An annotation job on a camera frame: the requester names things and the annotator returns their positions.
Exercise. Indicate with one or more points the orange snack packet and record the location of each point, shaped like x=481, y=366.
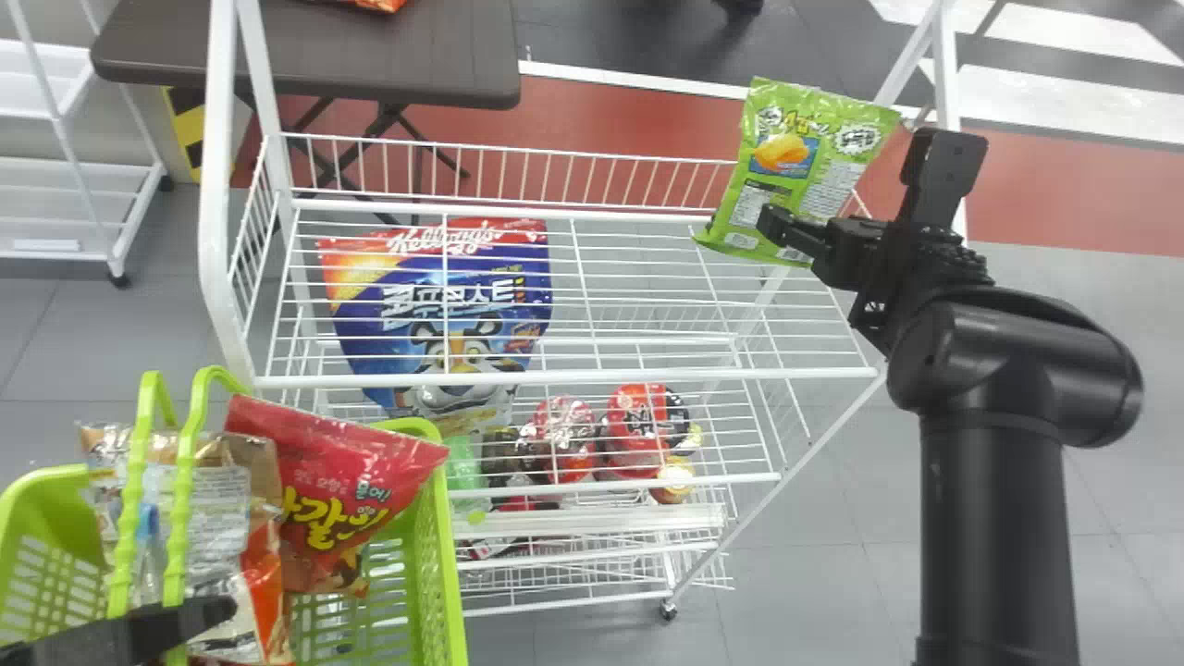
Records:
x=370, y=4

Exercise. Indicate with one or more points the dark side table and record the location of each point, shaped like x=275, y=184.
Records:
x=314, y=46

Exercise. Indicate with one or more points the blue cereal bag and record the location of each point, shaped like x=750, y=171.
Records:
x=444, y=305

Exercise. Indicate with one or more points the red noodle cup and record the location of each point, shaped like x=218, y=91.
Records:
x=564, y=435
x=643, y=425

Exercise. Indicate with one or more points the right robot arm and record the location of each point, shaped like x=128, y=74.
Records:
x=999, y=481

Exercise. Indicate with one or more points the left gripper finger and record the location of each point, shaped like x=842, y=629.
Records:
x=120, y=634

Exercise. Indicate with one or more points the red snack packet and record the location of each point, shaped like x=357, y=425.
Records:
x=342, y=499

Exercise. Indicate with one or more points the yellow can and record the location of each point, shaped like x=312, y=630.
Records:
x=673, y=479

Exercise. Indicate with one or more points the silver snack packet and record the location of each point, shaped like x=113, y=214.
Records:
x=217, y=518

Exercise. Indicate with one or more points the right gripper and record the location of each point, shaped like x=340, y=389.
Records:
x=856, y=252

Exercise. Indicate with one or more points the yellow black striped post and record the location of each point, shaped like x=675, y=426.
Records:
x=185, y=129

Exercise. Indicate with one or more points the green bottle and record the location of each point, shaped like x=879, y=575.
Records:
x=462, y=472

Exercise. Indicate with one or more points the green snack packet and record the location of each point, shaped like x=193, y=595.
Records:
x=795, y=157

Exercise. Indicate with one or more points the white shelf trolley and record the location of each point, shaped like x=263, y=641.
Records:
x=55, y=139

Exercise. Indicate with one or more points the green basket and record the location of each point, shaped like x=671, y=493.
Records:
x=416, y=592

